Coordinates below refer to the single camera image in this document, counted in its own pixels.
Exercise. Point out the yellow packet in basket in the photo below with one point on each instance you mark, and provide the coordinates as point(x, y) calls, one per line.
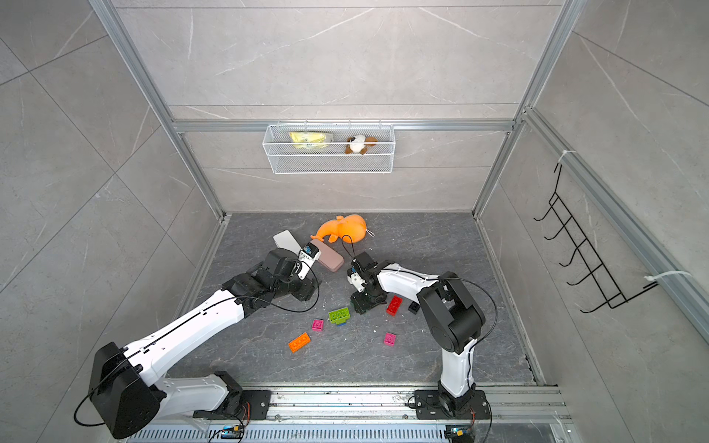
point(306, 140)

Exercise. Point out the magenta lego brick left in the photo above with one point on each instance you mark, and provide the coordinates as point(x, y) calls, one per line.
point(317, 325)

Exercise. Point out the white rectangular box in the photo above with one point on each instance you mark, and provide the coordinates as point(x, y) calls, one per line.
point(287, 241)

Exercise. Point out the magenta lego brick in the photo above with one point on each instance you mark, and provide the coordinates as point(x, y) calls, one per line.
point(317, 325)
point(390, 339)

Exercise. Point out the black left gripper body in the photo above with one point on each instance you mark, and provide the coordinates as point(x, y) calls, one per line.
point(302, 289)

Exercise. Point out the orange lego brick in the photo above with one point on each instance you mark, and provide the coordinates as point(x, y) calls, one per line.
point(299, 342)

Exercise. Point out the small black lego cube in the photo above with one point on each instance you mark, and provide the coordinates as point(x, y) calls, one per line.
point(414, 307)

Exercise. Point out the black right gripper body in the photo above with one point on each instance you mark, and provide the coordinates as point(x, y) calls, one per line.
point(366, 300)

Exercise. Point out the black wire hook rack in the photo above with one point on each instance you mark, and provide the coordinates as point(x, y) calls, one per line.
point(586, 253)

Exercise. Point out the orange plush whale toy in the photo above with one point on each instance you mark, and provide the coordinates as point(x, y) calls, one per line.
point(350, 229)

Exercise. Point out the red lego brick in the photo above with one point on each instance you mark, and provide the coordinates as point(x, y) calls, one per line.
point(394, 306)

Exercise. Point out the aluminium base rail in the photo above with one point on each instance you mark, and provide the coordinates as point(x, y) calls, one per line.
point(404, 413)

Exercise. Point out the light green lego brick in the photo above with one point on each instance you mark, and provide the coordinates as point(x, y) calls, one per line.
point(339, 315)

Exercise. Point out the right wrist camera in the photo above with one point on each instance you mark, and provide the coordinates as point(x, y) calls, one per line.
point(356, 280)

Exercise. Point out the pink rectangular case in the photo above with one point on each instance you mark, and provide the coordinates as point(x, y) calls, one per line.
point(328, 257)

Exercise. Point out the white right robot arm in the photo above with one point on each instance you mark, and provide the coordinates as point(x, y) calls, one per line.
point(455, 321)

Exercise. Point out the white wire wall basket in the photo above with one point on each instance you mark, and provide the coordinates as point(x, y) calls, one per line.
point(284, 159)

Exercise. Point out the brown white plush toy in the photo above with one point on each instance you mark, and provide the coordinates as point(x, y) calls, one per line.
point(360, 144)

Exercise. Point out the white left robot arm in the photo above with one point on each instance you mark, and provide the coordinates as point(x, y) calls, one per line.
point(129, 387)

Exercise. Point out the magenta lego brick right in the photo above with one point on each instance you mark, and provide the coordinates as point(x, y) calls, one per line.
point(390, 339)

